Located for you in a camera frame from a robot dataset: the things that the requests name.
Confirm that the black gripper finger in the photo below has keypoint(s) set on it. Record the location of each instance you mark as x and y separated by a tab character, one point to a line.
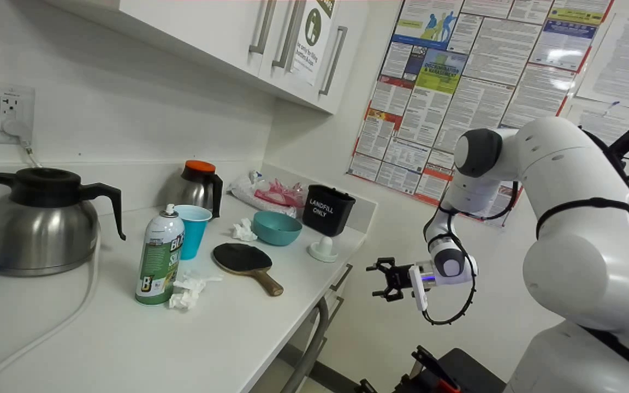
387	294
384	265

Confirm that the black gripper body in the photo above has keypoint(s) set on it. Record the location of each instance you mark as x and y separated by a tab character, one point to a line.
407	279

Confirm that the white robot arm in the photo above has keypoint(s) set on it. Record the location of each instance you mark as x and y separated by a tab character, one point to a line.
584	263

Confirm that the small white dish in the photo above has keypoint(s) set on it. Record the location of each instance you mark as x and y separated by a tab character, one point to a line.
322	252

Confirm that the black plastic bin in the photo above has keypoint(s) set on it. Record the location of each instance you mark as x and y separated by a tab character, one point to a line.
327	211

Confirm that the black base board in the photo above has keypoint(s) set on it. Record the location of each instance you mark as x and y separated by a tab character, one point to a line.
469	371

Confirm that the teal bowl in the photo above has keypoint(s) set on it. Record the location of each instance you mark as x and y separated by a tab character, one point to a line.
276	230

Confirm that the plastic bag with red print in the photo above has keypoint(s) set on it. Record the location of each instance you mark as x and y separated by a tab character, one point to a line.
271	194

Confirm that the black table tennis paddle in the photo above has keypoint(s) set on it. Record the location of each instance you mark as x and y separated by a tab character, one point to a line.
241	259

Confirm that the crumpled white tissue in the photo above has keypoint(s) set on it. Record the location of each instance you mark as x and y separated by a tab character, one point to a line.
243	231
186	296

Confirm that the blue plastic cup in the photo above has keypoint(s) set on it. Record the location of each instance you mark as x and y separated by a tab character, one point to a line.
197	230

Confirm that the steel carafe with orange lid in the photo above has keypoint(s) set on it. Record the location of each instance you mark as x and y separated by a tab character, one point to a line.
190	191

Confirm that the plain white cabinet door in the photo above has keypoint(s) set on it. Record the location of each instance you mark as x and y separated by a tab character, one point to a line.
197	25
349	50

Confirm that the green and white spray can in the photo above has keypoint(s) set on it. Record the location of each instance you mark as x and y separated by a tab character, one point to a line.
157	259

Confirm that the white cabinet door with sign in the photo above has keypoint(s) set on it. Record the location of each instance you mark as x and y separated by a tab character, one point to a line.
294	45

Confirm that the green and white safety sign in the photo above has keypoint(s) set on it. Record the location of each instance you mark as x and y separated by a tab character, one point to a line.
312	29

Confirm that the large steel kettle black lid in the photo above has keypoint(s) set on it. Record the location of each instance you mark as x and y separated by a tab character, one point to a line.
37	231

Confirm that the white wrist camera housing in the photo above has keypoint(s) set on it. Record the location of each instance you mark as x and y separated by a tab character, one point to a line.
420	286

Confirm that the large multi-panel wall poster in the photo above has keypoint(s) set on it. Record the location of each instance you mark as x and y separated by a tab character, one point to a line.
473	66

